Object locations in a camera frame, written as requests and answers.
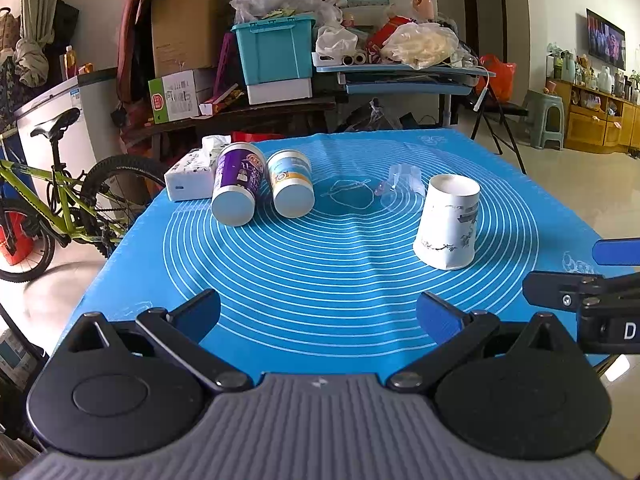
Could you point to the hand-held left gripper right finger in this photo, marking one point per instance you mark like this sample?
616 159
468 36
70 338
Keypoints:
441 319

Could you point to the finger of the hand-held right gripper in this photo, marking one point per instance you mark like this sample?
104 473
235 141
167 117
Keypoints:
550 287
617 252

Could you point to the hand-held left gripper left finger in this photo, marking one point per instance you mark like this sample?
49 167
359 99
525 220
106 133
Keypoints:
196 312

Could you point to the white ink-patterned paper cup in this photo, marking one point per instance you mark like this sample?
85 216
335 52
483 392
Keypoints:
447 220

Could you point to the clear plastic cup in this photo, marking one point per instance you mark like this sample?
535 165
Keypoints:
402 185

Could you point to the blue silicone mat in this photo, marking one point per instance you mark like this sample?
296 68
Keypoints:
320 270

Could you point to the wooden sideboard cabinet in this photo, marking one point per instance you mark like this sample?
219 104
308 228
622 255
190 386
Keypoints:
595 120

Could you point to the purple cylindrical can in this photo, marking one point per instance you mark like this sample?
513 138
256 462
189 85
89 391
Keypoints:
236 182

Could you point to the white tissue box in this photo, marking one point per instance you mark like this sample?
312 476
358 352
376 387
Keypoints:
192 175

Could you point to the green plastic stool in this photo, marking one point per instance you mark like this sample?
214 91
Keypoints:
545 117

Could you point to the white blue-yellow label can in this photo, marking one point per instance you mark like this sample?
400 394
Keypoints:
291 182

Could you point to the black folding chair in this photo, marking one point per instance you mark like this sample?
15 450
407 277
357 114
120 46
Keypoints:
497 120

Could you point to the green bicycle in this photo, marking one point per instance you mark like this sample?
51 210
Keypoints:
60 195

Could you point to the red flat packet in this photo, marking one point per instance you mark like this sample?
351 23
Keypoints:
256 136

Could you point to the dark wooden table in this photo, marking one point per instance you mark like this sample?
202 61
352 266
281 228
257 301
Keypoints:
225 120

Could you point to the orange plastic bag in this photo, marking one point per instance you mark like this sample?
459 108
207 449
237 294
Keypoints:
500 77

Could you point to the white chest freezer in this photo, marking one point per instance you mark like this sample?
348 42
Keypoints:
95 125

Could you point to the white printed carton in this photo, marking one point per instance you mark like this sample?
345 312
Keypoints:
177 95

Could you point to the white box under bin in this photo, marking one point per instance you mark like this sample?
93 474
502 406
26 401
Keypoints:
279 91

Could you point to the blue study desk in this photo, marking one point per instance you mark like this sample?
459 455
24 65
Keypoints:
405 80

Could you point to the teal storage bin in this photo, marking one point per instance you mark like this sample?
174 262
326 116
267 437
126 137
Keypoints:
272 50

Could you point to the translucent bag of white material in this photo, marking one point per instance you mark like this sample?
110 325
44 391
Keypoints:
420 45

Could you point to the dark brown door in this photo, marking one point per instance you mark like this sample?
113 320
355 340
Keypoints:
482 10

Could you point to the orange bottle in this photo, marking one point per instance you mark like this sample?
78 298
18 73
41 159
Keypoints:
70 62

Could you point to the large brown cardboard box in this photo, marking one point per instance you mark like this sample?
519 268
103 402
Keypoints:
185 30

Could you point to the red hanging garment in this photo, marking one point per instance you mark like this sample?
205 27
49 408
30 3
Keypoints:
132 35

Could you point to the small white plastic bag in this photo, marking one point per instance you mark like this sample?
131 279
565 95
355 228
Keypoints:
335 40

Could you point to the doll head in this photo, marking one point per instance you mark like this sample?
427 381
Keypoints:
423 6

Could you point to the beige curtain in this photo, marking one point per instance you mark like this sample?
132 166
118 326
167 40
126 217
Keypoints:
36 20

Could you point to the wall television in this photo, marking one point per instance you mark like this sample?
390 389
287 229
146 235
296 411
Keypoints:
606 40

